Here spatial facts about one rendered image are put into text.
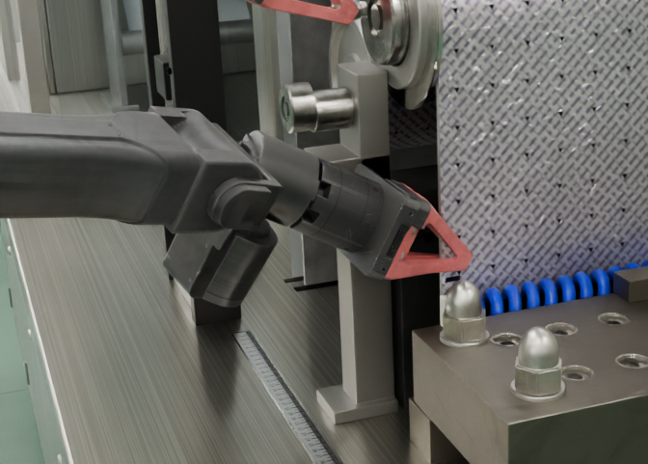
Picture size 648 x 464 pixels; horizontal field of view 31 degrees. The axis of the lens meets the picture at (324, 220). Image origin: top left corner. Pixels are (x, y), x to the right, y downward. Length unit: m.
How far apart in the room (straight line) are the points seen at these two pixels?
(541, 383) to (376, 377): 0.28
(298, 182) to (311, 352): 0.36
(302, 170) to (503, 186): 0.18
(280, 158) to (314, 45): 0.43
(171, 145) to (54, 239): 0.82
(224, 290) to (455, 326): 0.17
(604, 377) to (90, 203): 0.36
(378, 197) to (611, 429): 0.24
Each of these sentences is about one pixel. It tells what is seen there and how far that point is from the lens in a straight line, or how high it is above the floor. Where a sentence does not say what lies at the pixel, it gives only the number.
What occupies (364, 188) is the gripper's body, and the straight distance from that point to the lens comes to 0.87.
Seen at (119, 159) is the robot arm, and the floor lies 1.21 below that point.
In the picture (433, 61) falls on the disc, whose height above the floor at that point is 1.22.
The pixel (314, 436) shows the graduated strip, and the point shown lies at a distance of 1.03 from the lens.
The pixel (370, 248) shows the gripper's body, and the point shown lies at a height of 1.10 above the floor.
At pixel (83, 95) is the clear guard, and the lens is 1.89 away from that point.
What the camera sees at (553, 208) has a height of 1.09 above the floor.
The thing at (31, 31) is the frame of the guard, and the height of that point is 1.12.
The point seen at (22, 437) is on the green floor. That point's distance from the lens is 3.04.
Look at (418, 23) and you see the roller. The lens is 0.89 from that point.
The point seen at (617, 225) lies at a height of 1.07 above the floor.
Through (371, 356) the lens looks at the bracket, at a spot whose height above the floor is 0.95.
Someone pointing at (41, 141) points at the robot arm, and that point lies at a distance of 0.70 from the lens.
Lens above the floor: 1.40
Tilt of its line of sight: 19 degrees down
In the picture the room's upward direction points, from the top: 3 degrees counter-clockwise
